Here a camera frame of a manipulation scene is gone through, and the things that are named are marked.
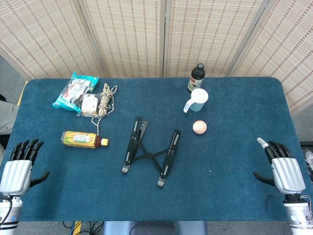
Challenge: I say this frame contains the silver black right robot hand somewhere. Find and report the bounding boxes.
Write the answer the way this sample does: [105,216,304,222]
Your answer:
[252,137,307,196]

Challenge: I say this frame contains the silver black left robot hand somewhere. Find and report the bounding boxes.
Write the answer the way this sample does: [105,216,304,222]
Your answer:
[0,139,50,196]

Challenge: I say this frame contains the black folding laptop stand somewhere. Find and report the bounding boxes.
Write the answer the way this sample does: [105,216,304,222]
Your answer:
[120,116,182,188]

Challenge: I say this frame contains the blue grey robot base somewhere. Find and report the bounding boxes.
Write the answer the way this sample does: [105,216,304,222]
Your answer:
[102,221,208,235]

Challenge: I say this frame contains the grey sneaker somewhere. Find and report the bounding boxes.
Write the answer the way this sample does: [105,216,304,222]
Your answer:
[302,149,313,177]

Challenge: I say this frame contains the grey fabric object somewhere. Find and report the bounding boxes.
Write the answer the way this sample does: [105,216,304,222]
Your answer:
[0,94,20,135]

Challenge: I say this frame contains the blue table cloth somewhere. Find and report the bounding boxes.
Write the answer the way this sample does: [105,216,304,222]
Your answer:
[0,77,311,222]

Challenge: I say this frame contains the tea bottle with yellow label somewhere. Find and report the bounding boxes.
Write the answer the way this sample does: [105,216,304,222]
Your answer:
[60,131,110,149]

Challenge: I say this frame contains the teal snack bag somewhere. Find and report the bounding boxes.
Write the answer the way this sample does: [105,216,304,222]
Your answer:
[52,71,99,114]

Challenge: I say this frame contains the pink ball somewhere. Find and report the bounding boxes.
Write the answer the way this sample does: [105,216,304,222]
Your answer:
[192,120,208,135]

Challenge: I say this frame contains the clear packet with white label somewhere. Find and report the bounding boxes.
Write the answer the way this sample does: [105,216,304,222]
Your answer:
[77,92,102,117]

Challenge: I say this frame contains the dark glass bottle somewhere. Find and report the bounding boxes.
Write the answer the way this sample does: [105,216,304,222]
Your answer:
[187,63,205,94]

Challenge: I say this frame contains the woven bamboo folding screen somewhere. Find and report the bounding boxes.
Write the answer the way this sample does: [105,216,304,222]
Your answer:
[0,0,313,116]

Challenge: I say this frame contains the black floor cables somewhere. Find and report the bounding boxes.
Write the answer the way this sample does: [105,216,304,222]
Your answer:
[62,221,105,235]

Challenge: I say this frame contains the coiled beige rope bundle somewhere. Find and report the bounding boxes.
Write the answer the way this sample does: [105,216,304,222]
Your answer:
[91,83,118,136]

